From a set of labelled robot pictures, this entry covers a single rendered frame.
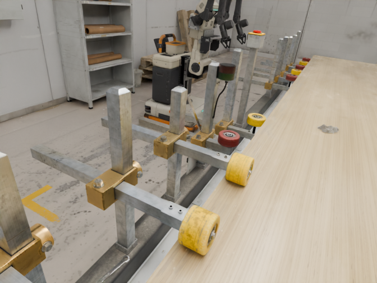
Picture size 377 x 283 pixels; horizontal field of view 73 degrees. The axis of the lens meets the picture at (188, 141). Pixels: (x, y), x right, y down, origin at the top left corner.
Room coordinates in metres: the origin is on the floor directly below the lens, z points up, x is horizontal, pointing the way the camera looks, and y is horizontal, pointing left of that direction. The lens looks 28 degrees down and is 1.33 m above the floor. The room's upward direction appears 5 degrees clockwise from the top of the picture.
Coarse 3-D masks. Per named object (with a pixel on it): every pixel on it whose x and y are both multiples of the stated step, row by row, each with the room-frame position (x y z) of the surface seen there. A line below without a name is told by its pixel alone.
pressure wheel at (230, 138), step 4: (220, 132) 0.87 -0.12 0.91; (224, 132) 0.88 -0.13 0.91; (228, 132) 0.88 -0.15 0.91; (232, 132) 0.88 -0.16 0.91; (220, 136) 0.84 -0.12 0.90; (224, 136) 0.84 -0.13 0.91; (228, 136) 0.85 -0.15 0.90; (232, 136) 0.85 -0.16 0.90; (236, 136) 0.85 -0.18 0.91; (220, 140) 0.84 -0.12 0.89; (224, 140) 0.82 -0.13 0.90; (228, 140) 0.82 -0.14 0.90; (232, 140) 0.82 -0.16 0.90; (236, 140) 0.83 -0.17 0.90; (220, 144) 0.83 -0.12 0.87; (224, 144) 0.82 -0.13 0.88; (228, 144) 0.82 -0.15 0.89; (232, 144) 0.82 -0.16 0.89; (236, 144) 0.83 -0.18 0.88
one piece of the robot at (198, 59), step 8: (208, 24) 2.83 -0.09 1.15; (192, 32) 2.83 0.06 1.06; (200, 32) 2.79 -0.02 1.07; (192, 48) 2.82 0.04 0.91; (192, 56) 2.79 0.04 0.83; (200, 56) 2.75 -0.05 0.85; (192, 64) 2.78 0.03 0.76; (200, 64) 2.74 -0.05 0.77; (208, 64) 2.86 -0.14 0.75; (192, 72) 2.78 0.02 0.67; (200, 72) 2.74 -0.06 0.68
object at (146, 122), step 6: (144, 120) 1.02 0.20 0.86; (150, 120) 1.02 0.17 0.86; (144, 126) 1.01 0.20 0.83; (150, 126) 1.00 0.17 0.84; (156, 126) 0.99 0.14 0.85; (162, 126) 0.97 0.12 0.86; (168, 126) 0.98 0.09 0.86; (162, 132) 0.97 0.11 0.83; (210, 138) 0.90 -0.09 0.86; (210, 144) 0.87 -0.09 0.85; (216, 144) 0.86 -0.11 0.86; (222, 150) 0.85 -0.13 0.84; (228, 150) 0.84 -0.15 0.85
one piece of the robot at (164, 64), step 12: (168, 36) 3.04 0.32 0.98; (156, 60) 2.80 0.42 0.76; (168, 60) 2.73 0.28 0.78; (180, 60) 2.89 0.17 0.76; (156, 72) 2.80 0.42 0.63; (168, 72) 2.73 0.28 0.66; (180, 72) 2.88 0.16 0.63; (156, 84) 2.79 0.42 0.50; (168, 84) 2.72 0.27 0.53; (180, 84) 2.85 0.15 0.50; (156, 96) 2.79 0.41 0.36; (168, 96) 2.72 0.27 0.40
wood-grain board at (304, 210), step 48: (288, 96) 1.44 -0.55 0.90; (336, 96) 1.53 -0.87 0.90; (288, 144) 0.83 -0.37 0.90; (336, 144) 0.87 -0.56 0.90; (240, 192) 0.53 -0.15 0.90; (288, 192) 0.55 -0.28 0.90; (336, 192) 0.57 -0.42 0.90; (240, 240) 0.38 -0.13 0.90; (288, 240) 0.39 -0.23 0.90; (336, 240) 0.40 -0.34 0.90
